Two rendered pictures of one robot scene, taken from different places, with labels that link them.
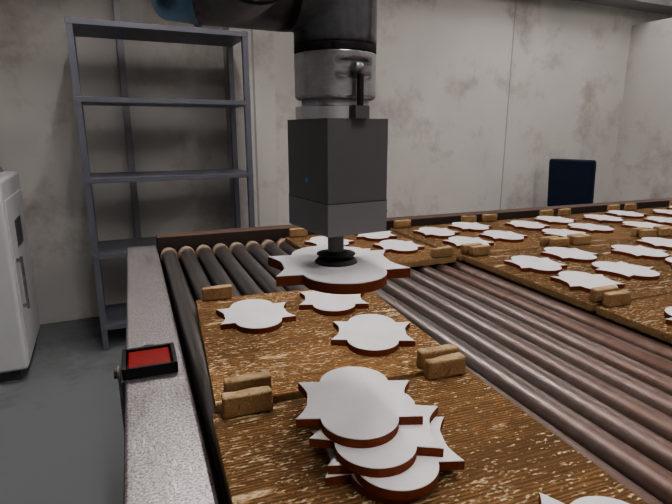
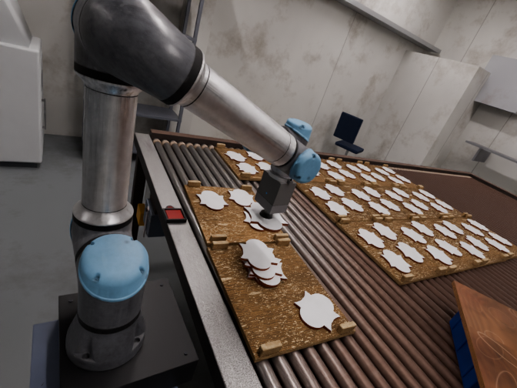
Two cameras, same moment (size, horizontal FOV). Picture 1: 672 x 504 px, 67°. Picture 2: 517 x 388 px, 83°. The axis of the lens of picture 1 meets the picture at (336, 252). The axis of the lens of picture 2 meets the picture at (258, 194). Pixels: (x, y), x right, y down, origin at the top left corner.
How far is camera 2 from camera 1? 0.49 m
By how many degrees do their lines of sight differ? 18
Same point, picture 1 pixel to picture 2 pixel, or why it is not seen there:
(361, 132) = (288, 187)
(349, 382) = (255, 245)
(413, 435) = (274, 269)
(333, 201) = (274, 205)
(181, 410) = (192, 241)
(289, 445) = (235, 263)
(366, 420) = (261, 262)
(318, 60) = not seen: hidden behind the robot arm
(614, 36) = (395, 53)
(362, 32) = not seen: hidden behind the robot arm
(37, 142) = (54, 20)
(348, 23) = not seen: hidden behind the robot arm
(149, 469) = (189, 263)
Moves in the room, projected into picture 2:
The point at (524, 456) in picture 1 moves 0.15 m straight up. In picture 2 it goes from (302, 279) to (319, 245)
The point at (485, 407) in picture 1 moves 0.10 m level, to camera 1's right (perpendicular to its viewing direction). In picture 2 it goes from (293, 259) to (318, 264)
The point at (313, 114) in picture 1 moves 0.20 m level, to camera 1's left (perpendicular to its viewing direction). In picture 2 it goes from (276, 178) to (205, 161)
